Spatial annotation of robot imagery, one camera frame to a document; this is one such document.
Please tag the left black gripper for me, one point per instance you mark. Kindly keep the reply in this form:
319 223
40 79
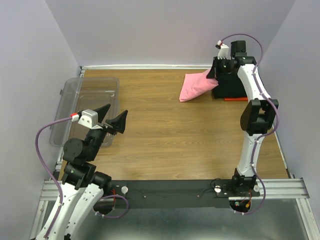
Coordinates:
118 123

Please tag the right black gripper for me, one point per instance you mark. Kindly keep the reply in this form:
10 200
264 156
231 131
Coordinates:
214 73

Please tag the pink t shirt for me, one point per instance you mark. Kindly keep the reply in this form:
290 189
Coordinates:
196 84

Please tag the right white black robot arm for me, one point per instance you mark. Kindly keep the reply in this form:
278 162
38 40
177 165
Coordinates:
237 73

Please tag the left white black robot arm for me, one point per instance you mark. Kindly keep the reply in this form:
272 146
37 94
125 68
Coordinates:
81 186

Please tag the folded black t shirt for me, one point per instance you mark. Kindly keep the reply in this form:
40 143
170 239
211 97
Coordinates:
229 86

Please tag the folded orange t shirt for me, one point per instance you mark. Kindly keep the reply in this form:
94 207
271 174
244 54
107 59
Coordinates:
236 99

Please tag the clear plastic bin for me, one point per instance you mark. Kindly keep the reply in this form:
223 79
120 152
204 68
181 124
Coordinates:
82 94

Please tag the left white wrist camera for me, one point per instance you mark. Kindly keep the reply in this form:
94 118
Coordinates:
87 118

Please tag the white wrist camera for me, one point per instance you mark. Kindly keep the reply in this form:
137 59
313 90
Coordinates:
87 118
223 50

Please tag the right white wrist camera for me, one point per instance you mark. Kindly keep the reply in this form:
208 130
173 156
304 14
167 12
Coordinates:
223 50

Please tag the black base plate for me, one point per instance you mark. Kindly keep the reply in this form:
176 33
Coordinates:
176 194

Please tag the aluminium frame rail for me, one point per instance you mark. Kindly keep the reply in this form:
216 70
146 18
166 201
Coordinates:
281 212

